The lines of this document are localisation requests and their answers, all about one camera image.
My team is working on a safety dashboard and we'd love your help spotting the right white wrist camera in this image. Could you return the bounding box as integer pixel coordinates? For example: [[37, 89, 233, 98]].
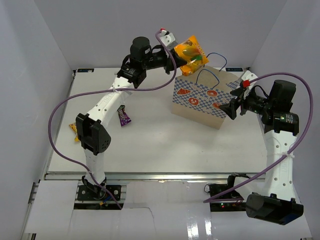
[[241, 70, 257, 99]]

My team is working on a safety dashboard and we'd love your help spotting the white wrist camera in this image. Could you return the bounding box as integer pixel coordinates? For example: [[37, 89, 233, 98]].
[[241, 70, 257, 99], [159, 28, 178, 51]]

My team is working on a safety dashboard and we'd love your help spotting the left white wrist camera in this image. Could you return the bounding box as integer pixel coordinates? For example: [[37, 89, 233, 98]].
[[159, 28, 178, 51]]

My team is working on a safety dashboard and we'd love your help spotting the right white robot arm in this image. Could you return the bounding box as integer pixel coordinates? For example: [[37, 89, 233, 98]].
[[220, 80, 304, 226]]

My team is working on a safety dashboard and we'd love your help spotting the black xdof label sticker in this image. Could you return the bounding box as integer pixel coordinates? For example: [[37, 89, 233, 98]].
[[225, 67, 243, 72]]

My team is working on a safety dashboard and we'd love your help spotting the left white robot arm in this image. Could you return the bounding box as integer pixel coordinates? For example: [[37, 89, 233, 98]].
[[75, 33, 187, 200]]

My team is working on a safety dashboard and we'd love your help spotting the white front cover sheet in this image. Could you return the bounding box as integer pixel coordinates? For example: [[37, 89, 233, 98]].
[[25, 180, 311, 240]]

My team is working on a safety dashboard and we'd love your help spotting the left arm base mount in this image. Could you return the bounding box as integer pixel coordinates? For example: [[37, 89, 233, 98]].
[[76, 185, 122, 202]]

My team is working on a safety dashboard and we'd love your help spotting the orange mango gummy bag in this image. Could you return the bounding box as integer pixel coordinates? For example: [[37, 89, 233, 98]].
[[174, 35, 209, 76]]

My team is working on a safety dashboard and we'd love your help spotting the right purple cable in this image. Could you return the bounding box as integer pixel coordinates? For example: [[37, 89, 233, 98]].
[[202, 72, 314, 204]]

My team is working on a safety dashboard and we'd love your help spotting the purple m&m's packet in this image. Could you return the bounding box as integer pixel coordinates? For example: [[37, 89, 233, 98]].
[[117, 105, 132, 127]]

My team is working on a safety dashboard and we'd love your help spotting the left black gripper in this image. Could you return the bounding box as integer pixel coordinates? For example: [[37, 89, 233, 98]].
[[142, 48, 187, 75]]

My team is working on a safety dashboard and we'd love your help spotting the blue checkered paper bag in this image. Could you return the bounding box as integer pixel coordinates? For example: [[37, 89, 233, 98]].
[[171, 64, 244, 129]]

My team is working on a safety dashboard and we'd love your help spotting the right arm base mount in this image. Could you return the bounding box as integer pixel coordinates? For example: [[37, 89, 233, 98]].
[[203, 183, 251, 211]]

